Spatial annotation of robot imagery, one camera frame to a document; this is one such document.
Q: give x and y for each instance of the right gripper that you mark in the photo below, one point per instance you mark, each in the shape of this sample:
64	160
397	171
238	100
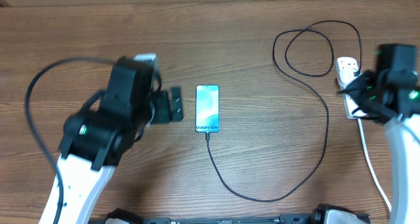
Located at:
354	89

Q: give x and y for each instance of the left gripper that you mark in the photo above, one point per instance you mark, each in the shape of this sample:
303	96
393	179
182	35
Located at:
164	111

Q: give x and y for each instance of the Samsung Galaxy smartphone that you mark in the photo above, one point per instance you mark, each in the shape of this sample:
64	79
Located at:
207	109

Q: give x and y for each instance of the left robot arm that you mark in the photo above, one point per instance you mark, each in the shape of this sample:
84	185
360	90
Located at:
108	124

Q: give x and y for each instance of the white charger plug adapter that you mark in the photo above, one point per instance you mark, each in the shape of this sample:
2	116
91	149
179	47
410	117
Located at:
346	75

